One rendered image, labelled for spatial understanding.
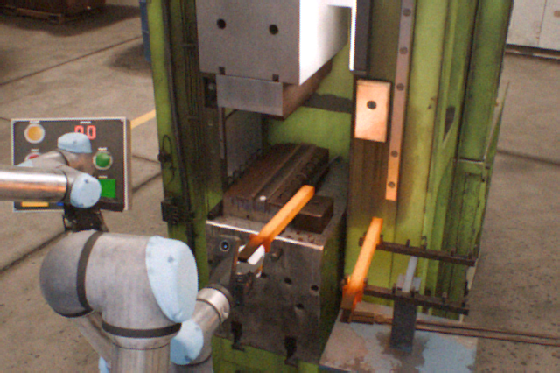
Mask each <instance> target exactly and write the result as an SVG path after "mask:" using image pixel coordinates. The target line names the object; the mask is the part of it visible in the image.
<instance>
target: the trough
mask: <svg viewBox="0 0 560 373"><path fill-rule="evenodd" d="M310 148H311V147H310V146H309V145H303V144H302V146H301V147H300V148H299V149H297V150H296V151H295V152H294V153H293V154H292V155H291V157H290V159H289V160H288V161H287V162H286V163H285V164H284V165H283V166H282V167H281V168H280V169H279V171H278V172H277V173H275V174H274V175H273V176H272V177H271V178H270V180H269V181H268V182H267V184H266V185H265V186H264V187H263V188H262V189H261V190H260V191H259V192H258V193H257V194H256V196H255V201H257V202H261V203H264V199H260V197H261V196H265V197H266V196H267V195H268V194H269V193H270V192H271V191H272V190H273V188H274V187H276V186H277V185H278V184H279V183H280V182H281V180H282V179H283V177H284V176H285V175H286V174H287V173H288V171H289V170H290V169H291V168H292V167H293V166H294V165H295V164H296V163H297V162H298V161H299V160H300V159H301V158H302V157H303V155H304V154H305V153H306V152H307V151H308V150H309V149H310Z"/></svg>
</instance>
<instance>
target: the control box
mask: <svg viewBox="0 0 560 373"><path fill-rule="evenodd" d="M32 126H38V127H39V128H40V129H41V130H42V137H41V139H40V140H38V141H31V140H30V139H29V138H28V137H27V130H28V129H29V128H30V127H32ZM81 126H82V128H83V131H82V128H77V127H81ZM89 126H94V129H93V128H89V131H94V132H89V131H88V127H89ZM75 128H77V131H82V132H83V134H85V136H88V132H89V137H94V138H88V139H89V143H90V146H91V150H92V159H93V165H94V175H95V179H96V180H106V179H115V190H116V198H118V199H121V200H122V202H123V203H124V204H125V205H126V206H125V208H124V210H131V209H132V174H131V121H130V120H129V119H128V118H126V117H96V118H48V119H12V120H11V165H21V164H23V163H24V162H26V161H27V160H28V158H29V156H31V155H32V154H38V155H39V156H40V155H43V154H45V153H48V152H50V151H53V150H55V149H59V147H58V145H59V139H60V138H61V137H63V136H65V134H67V133H72V132H75ZM103 152H104V153H107V154H108V155H109V158H110V163H109V165H108V166H107V167H104V168H101V167H98V166H97V165H96V164H95V158H96V155H97V154H100V153H103ZM30 212H64V208H63V206H57V203H48V207H23V202H12V213H30Z"/></svg>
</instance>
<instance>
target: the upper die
mask: <svg viewBox="0 0 560 373"><path fill-rule="evenodd" d="M332 62H333V57H331V58H330V59H329V60H328V61H327V62H326V63H325V64H324V65H323V66H320V68H319V69H318V70H317V71H316V72H314V73H313V74H312V75H311V76H310V77H308V78H307V79H306V80H305V81H304V82H303V83H301V84H292V83H286V82H279V77H278V78H277V79H276V80H273V81H266V80H259V79H252V78H245V77H239V76H232V75H225V71H224V72H223V73H221V74H216V83H217V101H218V106H221V107H227V108H234V109H245V110H250V112H257V113H263V114H269V115H274V116H284V115H285V114H286V113H287V112H288V110H289V109H290V108H291V107H292V106H294V105H295V104H296V103H297V102H299V101H300V100H301V99H302V98H303V97H304V96H306V95H307V94H308V93H309V92H310V91H311V90H312V88H313V87H314V86H316V85H317V84H318V83H319V82H320V81H322V80H323V79H324V78H325V77H326V76H327V75H328V74H329V73H331V71H332Z"/></svg>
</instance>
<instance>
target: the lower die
mask: <svg viewBox="0 0 560 373"><path fill-rule="evenodd" d="M302 144H303V145H309V146H310V147H311V148H310V149H309V150H308V151H307V152H306V153H305V154H304V155H303V157H302V158H301V159H300V160H299V161H298V162H297V163H296V164H295V165H294V166H293V167H292V168H291V169H290V170H289V171H288V173H287V174H286V175H285V176H284V177H283V179H282V180H281V182H280V183H279V184H278V185H277V186H275V187H274V188H273V190H272V191H271V192H270V193H269V194H268V195H267V196H266V197H265V199H264V203H261V202H257V201H255V196H256V194H257V193H258V192H259V191H260V190H261V189H262V188H263V187H264V186H265V185H266V184H267V182H268V181H269V180H270V178H271V177H272V176H273V175H274V174H275V173H277V172H278V171H279V169H280V168H281V167H282V166H283V165H284V164H285V163H286V162H287V161H288V160H289V159H290V157H291V155H292V154H293V153H294V152H295V151H296V150H297V149H299V148H300V147H301V146H302ZM314 155H316V157H319V158H320V160H322V167H323V166H324V165H327V164H328V163H329V149H327V148H323V147H317V146H316V145H315V144H307V143H301V144H292V143H287V144H278V143H276V144H274V145H273V146H272V150H270V149H269V150H268V151H267V155H266V157H265V154H264V155H263V157H262V162H260V160H259V161H258V162H257V163H256V166H255V167H254V166H253V165H252V166H251V167H250V168H249V173H248V171H246V172H245V173H244V174H243V175H244V178H242V177H240V179H239V180H238V181H237V182H238V186H236V185H235V184H234V185H233V186H232V187H230V188H229V189H228V190H227V191H226V192H225V193H224V194H223V195H222V206H223V214H224V215H232V216H236V217H240V218H244V219H248V220H252V221H258V222H265V223H268V222H269V221H270V220H271V219H272V218H273V217H274V216H275V215H277V214H278V213H279V211H280V210H281V209H282V208H283V207H284V206H285V205H286V204H287V203H288V202H289V197H288V196H287V195H286V194H283V195H282V196H281V198H279V194H280V193H287V194H289V195H290V198H292V197H293V196H294V190H293V189H292V188H287V191H284V189H285V188H286V187H287V186H292V187H294V188H295V189H296V193H297V192H298V191H299V190H300V184H299V183H297V182H292V185H290V182H291V181H292V180H294V179H296V180H299V181H300V182H301V183H302V187H303V186H305V176H303V175H298V176H297V177H296V178H295V176H296V174H297V173H300V172H301V170H302V168H304V167H308V168H310V169H311V179H312V178H313V176H314V170H315V167H314V165H313V164H308V166H306V163H307V162H313V163H315V164H316V167H317V172H318V170H319V160H318V159H317V158H314V159H313V160H312V161H311V158H312V157H314ZM302 173H303V174H305V175H306V177H307V186H308V184H309V181H310V171H309V170H307V169H304V170H303V172H302ZM247 215H248V216H249V218H247Z"/></svg>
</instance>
